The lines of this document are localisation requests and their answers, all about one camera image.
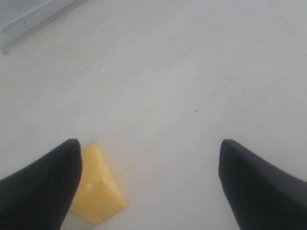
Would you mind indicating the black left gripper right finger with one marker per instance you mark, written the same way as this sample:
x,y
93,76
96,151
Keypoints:
x,y
261,196

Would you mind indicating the white plastic drawer cabinet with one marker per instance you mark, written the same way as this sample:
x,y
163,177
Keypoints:
x,y
19,16

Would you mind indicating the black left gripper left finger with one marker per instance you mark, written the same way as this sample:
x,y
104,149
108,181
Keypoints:
x,y
38,197

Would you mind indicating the yellow cheese wedge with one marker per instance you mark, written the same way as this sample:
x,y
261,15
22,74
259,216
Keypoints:
x,y
97,197

